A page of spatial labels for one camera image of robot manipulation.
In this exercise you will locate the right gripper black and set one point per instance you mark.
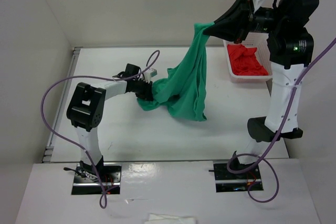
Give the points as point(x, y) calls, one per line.
point(235, 23)

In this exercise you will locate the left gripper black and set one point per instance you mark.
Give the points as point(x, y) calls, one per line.
point(147, 94)

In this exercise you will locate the green tank top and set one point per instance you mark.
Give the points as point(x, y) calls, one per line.
point(183, 91)

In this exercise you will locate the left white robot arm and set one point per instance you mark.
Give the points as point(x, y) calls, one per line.
point(85, 111)

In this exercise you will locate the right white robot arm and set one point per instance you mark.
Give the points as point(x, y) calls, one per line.
point(291, 48)

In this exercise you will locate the red tank top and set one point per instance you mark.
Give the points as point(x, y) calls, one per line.
point(243, 61)

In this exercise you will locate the white plastic basket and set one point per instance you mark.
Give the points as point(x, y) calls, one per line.
point(262, 54)

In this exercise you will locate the white crumpled cloth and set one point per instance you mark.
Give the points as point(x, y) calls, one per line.
point(156, 218)

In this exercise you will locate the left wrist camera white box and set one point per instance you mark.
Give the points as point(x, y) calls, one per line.
point(150, 73)

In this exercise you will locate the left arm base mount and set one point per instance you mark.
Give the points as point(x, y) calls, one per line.
point(85, 183)

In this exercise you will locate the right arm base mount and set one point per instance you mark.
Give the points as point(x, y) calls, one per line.
point(226, 182)

